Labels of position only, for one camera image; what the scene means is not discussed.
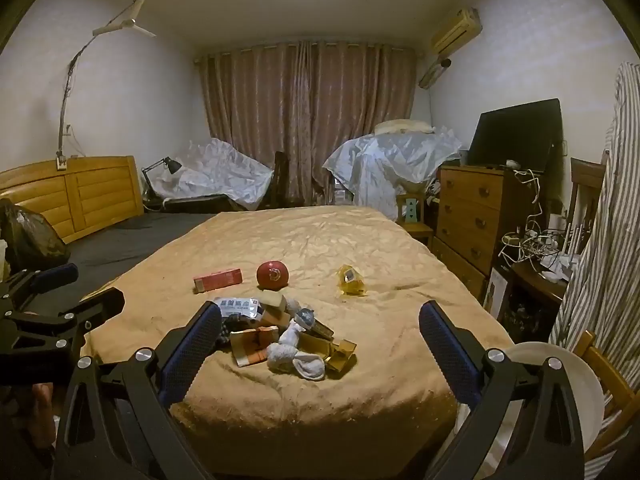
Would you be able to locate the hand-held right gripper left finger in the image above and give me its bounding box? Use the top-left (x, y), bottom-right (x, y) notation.
top-left (52, 301), bottom-right (223, 480)

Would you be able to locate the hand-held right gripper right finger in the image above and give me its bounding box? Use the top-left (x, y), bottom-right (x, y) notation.
top-left (419, 301), bottom-right (585, 480)

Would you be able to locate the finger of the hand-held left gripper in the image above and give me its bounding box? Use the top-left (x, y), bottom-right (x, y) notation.
top-left (55, 287), bottom-right (126, 356)
top-left (0, 263), bottom-right (80, 311)

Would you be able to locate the white printed pouch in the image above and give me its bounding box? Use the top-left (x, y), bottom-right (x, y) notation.
top-left (212, 296), bottom-right (266, 320)

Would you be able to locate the red and white slim carton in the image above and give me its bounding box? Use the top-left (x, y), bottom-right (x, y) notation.
top-left (194, 268), bottom-right (244, 294)

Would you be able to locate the white bin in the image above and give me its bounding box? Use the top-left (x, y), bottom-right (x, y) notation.
top-left (500, 341), bottom-right (606, 466)

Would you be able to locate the dark patterned packet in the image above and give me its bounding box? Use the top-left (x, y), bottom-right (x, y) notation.
top-left (217, 315), bottom-right (241, 346)

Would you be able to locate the black plastic bag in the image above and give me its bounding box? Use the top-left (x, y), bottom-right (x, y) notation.
top-left (0, 198), bottom-right (71, 281)

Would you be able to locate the white appliance box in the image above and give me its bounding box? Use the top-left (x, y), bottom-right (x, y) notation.
top-left (487, 265), bottom-right (506, 311)

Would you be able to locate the dark grey bed sheet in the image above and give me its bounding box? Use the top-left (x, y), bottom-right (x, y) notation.
top-left (30, 212), bottom-right (218, 321)

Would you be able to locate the small brown box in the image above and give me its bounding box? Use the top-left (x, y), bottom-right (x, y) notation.
top-left (257, 310), bottom-right (293, 331)

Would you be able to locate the white sock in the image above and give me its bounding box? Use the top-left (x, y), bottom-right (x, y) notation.
top-left (266, 322), bottom-right (327, 380)

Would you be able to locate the wooden headboard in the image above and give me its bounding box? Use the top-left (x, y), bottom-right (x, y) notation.
top-left (0, 155), bottom-right (146, 246)

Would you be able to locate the gold box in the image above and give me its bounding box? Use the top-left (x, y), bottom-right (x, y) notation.
top-left (320, 339), bottom-right (358, 375)
top-left (299, 332), bottom-right (335, 360)

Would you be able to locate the dark wooden table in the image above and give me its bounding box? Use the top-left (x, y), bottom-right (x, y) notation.
top-left (492, 255), bottom-right (571, 346)

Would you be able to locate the red ball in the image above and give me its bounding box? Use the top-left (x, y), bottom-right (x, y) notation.
top-left (256, 260), bottom-right (291, 291)

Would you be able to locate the yellow plastic wrapper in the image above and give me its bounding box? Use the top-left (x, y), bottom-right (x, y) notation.
top-left (336, 263), bottom-right (368, 297)

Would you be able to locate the small wooden chair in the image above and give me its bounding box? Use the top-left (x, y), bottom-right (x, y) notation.
top-left (395, 192), bottom-right (435, 248)

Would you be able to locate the wooden dresser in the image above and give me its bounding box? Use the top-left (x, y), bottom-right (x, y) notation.
top-left (431, 164), bottom-right (533, 306)

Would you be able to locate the black desk lamp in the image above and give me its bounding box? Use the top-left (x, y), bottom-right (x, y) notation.
top-left (141, 156), bottom-right (183, 211)

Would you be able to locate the light wooden chair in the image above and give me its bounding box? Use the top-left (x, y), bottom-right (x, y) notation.
top-left (572, 330), bottom-right (640, 461)

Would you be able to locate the striped cloth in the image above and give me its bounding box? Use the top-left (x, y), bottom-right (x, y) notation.
top-left (550, 62), bottom-right (640, 480)

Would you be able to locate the large clear plastic sheet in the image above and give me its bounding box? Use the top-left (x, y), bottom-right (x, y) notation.
top-left (322, 127), bottom-right (463, 221)

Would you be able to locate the black television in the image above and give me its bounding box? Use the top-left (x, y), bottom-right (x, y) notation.
top-left (467, 98), bottom-right (562, 173)

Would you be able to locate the cream pillow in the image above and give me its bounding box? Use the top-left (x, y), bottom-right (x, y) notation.
top-left (375, 119), bottom-right (436, 135)

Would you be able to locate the brown curtain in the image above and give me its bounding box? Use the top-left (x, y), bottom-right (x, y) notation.
top-left (194, 40), bottom-right (418, 208)

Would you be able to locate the yellowed air conditioner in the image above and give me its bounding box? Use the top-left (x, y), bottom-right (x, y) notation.
top-left (430, 6), bottom-right (483, 55)

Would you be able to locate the tangle of white cables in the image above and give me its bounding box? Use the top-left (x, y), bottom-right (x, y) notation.
top-left (500, 167), bottom-right (576, 276)

